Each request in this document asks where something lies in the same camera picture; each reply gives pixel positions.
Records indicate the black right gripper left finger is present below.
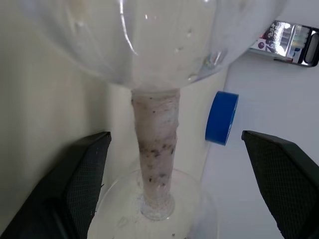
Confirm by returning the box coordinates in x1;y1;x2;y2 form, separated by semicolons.
0;131;112;239

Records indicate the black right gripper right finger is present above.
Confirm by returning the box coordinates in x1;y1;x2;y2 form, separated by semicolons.
241;129;319;239

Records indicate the clear plastic wine glass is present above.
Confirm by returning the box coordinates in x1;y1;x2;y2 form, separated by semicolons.
14;0;294;239

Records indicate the blue tape roll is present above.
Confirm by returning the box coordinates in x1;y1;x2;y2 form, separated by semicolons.
204;91;239;146

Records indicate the clear box of coloured items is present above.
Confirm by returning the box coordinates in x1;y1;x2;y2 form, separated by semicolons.
248;20;319;68

